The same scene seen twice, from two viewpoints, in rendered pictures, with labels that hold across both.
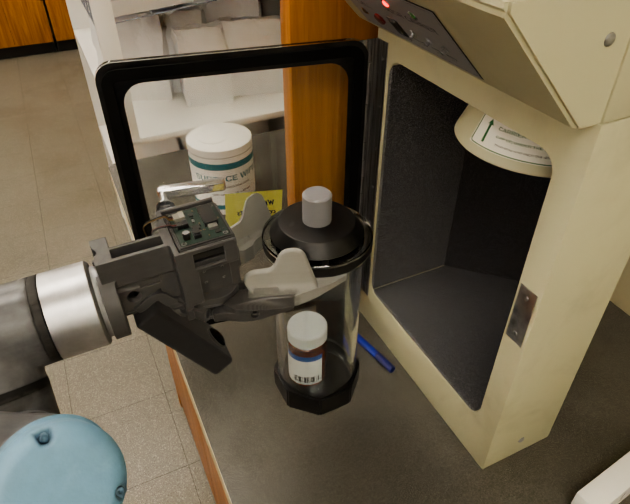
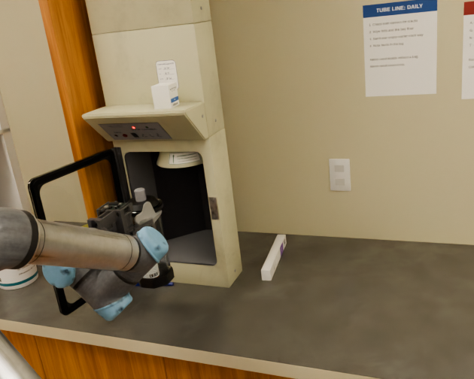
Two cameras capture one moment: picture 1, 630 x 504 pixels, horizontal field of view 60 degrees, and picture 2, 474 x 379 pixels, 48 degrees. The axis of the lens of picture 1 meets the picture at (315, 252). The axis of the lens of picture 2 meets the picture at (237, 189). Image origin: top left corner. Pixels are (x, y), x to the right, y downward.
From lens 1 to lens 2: 1.01 m
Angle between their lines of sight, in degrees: 40
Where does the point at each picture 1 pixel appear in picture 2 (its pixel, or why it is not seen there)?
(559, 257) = (215, 180)
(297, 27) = (82, 152)
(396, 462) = (199, 301)
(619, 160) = (216, 147)
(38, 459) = (149, 230)
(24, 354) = not seen: hidden behind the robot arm
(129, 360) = not seen: outside the picture
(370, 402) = (174, 295)
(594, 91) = (204, 128)
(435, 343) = (185, 258)
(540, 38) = (191, 118)
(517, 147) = (185, 159)
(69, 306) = not seen: hidden behind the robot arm
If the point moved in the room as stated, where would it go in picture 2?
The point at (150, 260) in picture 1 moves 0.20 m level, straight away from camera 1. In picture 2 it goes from (110, 217) to (49, 211)
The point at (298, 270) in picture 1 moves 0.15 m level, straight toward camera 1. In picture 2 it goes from (150, 210) to (187, 221)
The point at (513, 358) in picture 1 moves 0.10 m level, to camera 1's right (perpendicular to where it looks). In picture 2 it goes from (218, 226) to (243, 214)
